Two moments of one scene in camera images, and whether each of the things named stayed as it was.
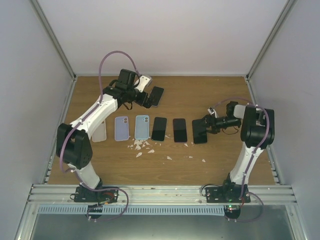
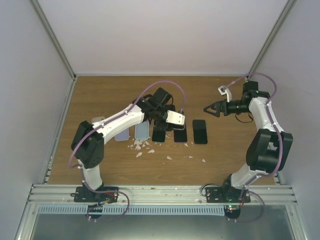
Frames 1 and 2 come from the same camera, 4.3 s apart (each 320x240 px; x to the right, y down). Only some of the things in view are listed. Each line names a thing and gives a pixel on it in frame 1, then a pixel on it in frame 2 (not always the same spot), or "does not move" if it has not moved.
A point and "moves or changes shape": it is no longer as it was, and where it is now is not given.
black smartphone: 159,129 does not move
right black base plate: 221,194 does not move
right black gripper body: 217,125 -> 223,104
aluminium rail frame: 161,194 does not move
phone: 156,95 moves or changes shape
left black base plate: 84,195 does not move
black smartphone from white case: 199,131 does not move
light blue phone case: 142,127 does not move
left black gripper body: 139,101 -> 162,126
